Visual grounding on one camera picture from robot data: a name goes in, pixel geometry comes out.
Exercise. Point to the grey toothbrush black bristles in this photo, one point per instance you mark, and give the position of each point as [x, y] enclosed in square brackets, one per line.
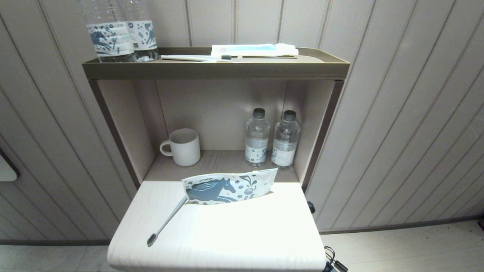
[166, 223]

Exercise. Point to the white ribbed mug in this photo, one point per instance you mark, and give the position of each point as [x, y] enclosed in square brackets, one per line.
[185, 149]

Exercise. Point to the white blue packet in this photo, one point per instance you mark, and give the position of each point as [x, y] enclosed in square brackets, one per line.
[253, 49]

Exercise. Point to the small black table knob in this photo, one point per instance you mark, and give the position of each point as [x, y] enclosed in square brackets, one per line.
[311, 207]

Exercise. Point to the large water bottle horse label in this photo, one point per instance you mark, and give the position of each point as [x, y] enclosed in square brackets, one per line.
[109, 37]
[145, 36]

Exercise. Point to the white toothbrush dark bristles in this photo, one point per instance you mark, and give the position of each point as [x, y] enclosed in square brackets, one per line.
[189, 57]

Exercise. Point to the small clear water bottle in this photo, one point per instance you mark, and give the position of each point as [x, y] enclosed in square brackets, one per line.
[257, 139]
[285, 143]

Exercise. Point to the white blue horse pouch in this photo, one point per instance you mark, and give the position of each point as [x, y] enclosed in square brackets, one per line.
[227, 187]

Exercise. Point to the white rounded wall fixture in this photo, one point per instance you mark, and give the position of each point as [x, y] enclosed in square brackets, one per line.
[5, 170]

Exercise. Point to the brown open shelf cabinet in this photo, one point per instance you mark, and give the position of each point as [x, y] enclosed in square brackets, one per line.
[211, 70]

